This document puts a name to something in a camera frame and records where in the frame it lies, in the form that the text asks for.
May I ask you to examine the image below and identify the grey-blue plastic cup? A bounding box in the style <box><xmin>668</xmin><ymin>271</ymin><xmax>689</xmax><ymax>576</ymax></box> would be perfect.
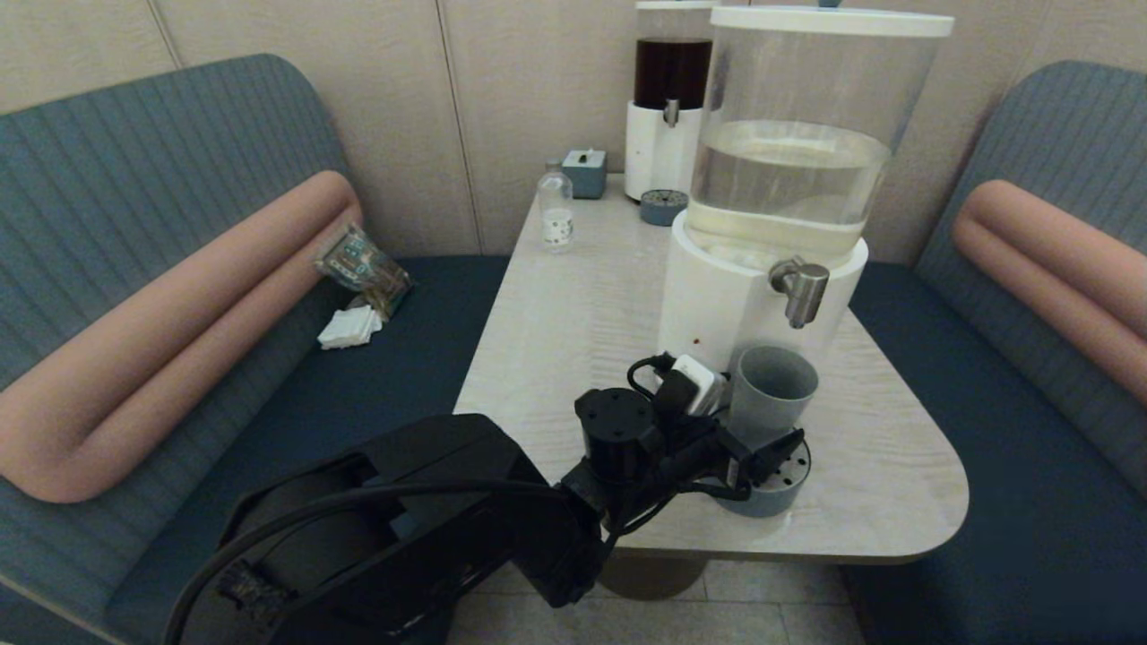
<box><xmin>728</xmin><ymin>346</ymin><xmax>820</xmax><ymax>449</ymax></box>

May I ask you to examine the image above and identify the blue perforated drip tray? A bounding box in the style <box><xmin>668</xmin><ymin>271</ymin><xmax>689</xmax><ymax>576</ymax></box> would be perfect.
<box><xmin>639</xmin><ymin>189</ymin><xmax>690</xmax><ymax>227</ymax></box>
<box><xmin>712</xmin><ymin>434</ymin><xmax>813</xmax><ymax>519</ymax></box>

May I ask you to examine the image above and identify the clear water dispenser white base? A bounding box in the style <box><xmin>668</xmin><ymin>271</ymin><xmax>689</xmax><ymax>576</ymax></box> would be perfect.
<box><xmin>656</xmin><ymin>0</ymin><xmax>956</xmax><ymax>395</ymax></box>

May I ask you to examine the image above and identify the blue upholstered booth sofa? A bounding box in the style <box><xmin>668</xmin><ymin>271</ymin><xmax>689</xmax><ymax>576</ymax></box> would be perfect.
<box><xmin>838</xmin><ymin>59</ymin><xmax>1147</xmax><ymax>645</ymax></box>
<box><xmin>0</xmin><ymin>52</ymin><xmax>512</xmax><ymax>645</ymax></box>

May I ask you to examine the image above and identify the small clear plastic bottle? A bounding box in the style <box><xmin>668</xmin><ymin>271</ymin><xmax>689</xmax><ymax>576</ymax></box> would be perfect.
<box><xmin>538</xmin><ymin>160</ymin><xmax>574</xmax><ymax>254</ymax></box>

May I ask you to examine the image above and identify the dark drink dispenser white base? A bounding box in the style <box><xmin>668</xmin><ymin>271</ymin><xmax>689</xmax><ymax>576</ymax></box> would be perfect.
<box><xmin>624</xmin><ymin>0</ymin><xmax>718</xmax><ymax>203</ymax></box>

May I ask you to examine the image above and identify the grey-blue tissue box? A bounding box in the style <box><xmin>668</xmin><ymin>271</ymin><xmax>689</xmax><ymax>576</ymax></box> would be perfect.
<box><xmin>562</xmin><ymin>149</ymin><xmax>608</xmax><ymax>200</ymax></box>

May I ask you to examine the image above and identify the pink cylindrical backrest bolster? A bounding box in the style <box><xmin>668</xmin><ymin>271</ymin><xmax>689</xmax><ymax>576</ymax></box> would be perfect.
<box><xmin>951</xmin><ymin>179</ymin><xmax>1147</xmax><ymax>404</ymax></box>
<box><xmin>0</xmin><ymin>170</ymin><xmax>363</xmax><ymax>503</ymax></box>

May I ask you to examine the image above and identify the white paper napkins stack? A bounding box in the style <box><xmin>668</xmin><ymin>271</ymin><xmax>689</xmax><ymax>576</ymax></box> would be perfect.
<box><xmin>316</xmin><ymin>305</ymin><xmax>383</xmax><ymax>350</ymax></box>

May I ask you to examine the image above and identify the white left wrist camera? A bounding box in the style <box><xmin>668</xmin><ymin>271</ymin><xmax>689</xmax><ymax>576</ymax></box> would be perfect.
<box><xmin>670</xmin><ymin>355</ymin><xmax>725</xmax><ymax>416</ymax></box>

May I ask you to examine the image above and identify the black left camera cable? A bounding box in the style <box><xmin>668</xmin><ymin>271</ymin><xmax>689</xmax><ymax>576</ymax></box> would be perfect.
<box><xmin>626</xmin><ymin>353</ymin><xmax>682</xmax><ymax>404</ymax></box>

